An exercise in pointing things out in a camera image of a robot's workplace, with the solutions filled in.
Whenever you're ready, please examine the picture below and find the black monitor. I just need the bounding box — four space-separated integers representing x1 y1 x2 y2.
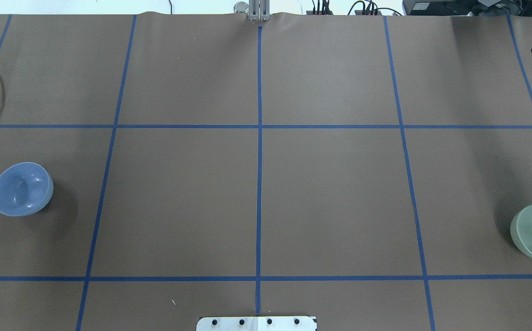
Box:
402 0 532 17

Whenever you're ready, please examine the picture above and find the white camera stand base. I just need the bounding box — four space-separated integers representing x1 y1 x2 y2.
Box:
196 316 318 331

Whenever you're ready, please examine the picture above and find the aluminium frame post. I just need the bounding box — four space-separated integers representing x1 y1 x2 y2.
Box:
247 0 271 21

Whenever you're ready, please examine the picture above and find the blue bowl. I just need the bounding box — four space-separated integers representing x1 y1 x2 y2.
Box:
0 162 54 217

